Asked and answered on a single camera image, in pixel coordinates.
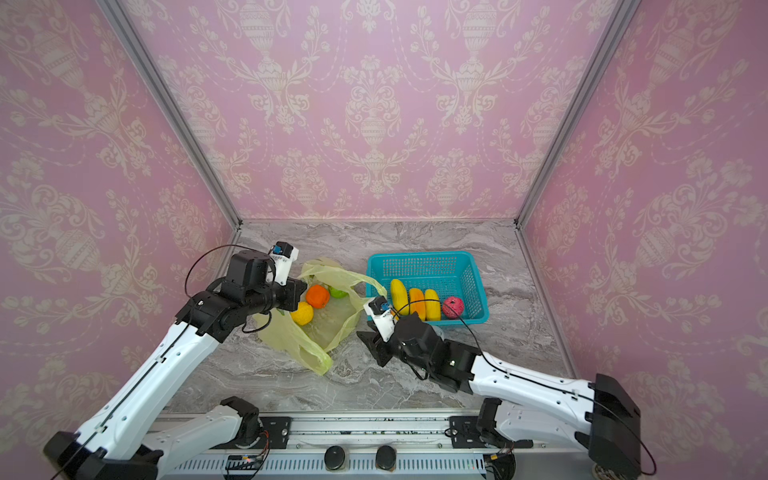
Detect black knob right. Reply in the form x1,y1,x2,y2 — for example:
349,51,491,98
375,445,397,471

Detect aluminium frame post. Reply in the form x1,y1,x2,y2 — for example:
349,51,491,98
96,0,242,231
516,0,641,231

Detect black knob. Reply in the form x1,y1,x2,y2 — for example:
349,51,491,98
375,445,397,471
323,445,347,471

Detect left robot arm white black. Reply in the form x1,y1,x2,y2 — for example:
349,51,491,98
43,242,307,479

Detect yellow toy lemon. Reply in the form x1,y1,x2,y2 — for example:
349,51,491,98
291,301,315,326

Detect pink toy fruit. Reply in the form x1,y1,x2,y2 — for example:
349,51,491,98
441,296,465,320

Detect circuit board with wires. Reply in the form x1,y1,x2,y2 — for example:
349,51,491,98
224,454,266,473

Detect yellow toy banana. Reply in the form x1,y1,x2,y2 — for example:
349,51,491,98
424,289,442,322

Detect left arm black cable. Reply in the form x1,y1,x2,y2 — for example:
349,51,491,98
184,243,277,335

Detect yellow toy corn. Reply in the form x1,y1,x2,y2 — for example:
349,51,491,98
390,279,410,316

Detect orange yellow toy mango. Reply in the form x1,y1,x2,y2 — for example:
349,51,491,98
409,288,426,321

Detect aluminium frame post right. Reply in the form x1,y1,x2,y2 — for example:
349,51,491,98
516,0,641,231

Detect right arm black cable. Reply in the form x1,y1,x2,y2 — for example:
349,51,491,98
389,298,658,477

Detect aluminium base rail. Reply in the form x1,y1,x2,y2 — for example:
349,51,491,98
143,410,625,476

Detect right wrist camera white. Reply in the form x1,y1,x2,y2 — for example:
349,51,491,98
364,296,396,342

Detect orange toy fruit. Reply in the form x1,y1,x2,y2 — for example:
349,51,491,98
305,284,331,309

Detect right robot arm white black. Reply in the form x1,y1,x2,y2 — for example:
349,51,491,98
357,313,643,479

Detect black knob left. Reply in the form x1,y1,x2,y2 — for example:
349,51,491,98
323,445,347,471

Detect aluminium frame post left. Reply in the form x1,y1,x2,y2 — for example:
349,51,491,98
96,0,242,231

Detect teal plastic basket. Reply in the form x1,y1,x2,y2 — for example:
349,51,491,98
366,251,490,325

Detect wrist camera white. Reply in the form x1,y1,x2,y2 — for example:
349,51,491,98
364,296,396,342
269,241,299,286

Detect green toy fruit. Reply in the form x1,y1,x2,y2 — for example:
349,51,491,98
329,287,348,299

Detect yellow-green plastic bag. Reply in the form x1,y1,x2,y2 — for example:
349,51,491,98
249,257,387,375

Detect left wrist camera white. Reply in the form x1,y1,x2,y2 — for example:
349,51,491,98
269,241,299,286

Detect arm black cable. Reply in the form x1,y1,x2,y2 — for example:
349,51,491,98
184,243,277,335
389,298,658,477

